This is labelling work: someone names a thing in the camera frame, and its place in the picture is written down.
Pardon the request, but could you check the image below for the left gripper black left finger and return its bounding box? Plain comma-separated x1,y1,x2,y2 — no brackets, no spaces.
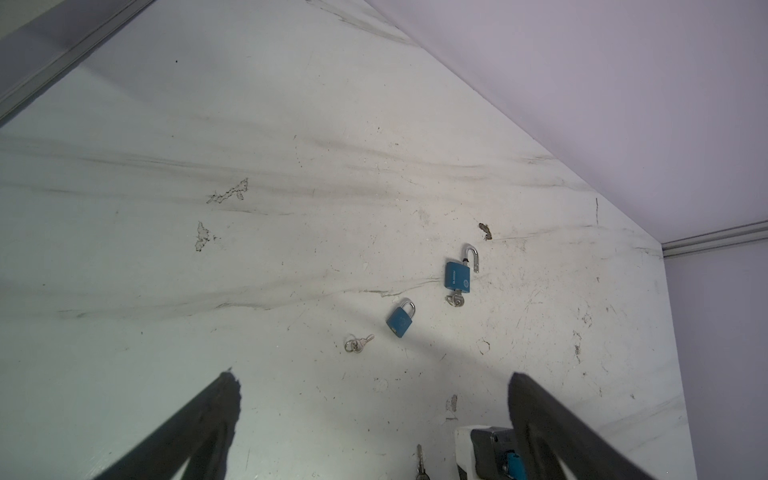
98,371,241,479

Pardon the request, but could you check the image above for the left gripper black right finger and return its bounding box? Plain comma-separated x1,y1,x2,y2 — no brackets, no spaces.
508,372,650,479

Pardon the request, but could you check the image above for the key with ring for large padlock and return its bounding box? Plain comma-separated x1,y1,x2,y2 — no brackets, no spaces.
446,290,465,307

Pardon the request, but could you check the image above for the large blue padlock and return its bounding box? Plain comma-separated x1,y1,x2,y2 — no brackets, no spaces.
444,244,480,293

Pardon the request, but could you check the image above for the key near black padlock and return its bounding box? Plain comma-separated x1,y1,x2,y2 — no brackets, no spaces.
415,444,430,480

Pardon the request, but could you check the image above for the key near small blue padlock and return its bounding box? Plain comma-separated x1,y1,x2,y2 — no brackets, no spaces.
344,334,375,353

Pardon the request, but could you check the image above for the small blue padlock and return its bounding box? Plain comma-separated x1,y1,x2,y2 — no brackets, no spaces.
386,298,416,338

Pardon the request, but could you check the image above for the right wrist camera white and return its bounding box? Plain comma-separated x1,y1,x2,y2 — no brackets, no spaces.
454,425,527,480

